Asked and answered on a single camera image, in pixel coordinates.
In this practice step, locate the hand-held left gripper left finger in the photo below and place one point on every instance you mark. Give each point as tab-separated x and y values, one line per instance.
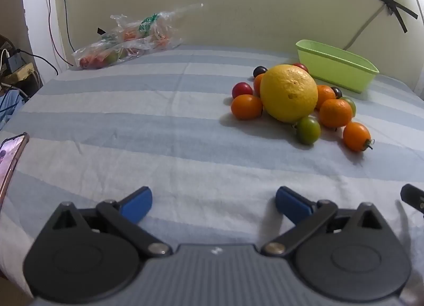
137	203

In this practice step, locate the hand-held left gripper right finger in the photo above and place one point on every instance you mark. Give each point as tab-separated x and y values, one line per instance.
293	203

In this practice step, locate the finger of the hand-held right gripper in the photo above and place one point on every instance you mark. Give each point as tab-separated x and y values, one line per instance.
413	197

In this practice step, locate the green cherry tomato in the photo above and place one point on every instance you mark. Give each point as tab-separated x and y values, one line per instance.
308	130
351	104

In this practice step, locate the orange cherry tomato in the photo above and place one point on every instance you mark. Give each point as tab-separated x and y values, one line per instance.
356	136
257	84

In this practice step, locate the orange tangerine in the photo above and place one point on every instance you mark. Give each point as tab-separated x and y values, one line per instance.
335	113
246	106
325	94

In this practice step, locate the large yellow grapefruit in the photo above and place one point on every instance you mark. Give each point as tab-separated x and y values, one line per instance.
288	92

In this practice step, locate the dark plum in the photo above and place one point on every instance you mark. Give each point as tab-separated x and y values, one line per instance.
337	92

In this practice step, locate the red cherry tomato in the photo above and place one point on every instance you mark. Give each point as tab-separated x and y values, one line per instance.
301	67
241	89

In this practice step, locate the dark purple cherry tomato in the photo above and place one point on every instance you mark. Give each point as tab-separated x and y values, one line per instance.
260	71

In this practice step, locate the light green plastic basin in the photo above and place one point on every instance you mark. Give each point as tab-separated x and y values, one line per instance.
334	67

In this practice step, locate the blue striped bed sheet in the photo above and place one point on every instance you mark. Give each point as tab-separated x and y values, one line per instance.
165	144

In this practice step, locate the smartphone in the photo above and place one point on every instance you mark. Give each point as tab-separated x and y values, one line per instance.
10	160

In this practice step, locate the blue cloth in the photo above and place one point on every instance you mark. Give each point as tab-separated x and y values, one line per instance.
10	107

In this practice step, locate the clear plastic bag of tomatoes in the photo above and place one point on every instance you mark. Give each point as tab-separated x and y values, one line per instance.
132	38

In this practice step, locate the beige power strip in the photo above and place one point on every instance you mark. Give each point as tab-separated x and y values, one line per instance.
21	74

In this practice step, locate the black charger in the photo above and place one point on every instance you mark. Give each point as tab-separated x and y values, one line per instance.
13	62

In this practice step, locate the black tape cross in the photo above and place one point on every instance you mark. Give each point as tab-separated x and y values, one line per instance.
392	3

